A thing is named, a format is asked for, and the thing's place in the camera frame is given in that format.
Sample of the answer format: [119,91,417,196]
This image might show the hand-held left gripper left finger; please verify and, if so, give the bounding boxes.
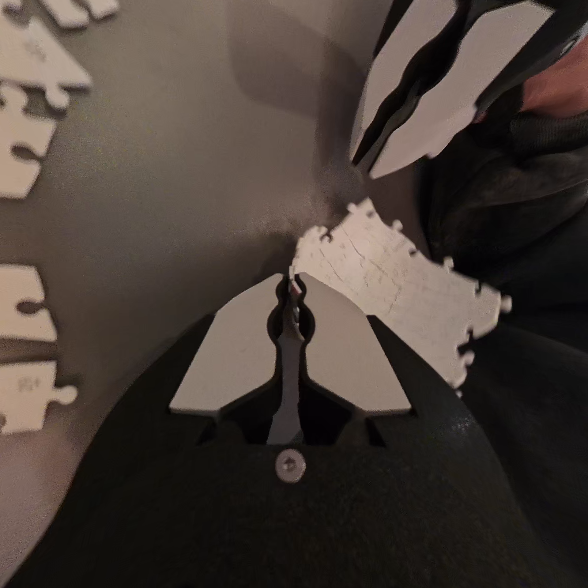
[169,273,290,444]

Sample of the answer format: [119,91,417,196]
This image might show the row of white puzzle pieces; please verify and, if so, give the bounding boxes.
[0,0,120,436]

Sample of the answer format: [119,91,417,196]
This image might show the partly built puzzle ball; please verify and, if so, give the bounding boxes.
[288,198,513,398]

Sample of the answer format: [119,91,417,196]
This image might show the person's right hand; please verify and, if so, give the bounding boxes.
[521,43,588,121]

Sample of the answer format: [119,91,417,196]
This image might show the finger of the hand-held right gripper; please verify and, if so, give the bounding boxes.
[367,0,556,180]
[350,0,460,166]

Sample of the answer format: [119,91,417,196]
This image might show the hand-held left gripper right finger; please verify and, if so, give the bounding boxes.
[297,271,412,444]

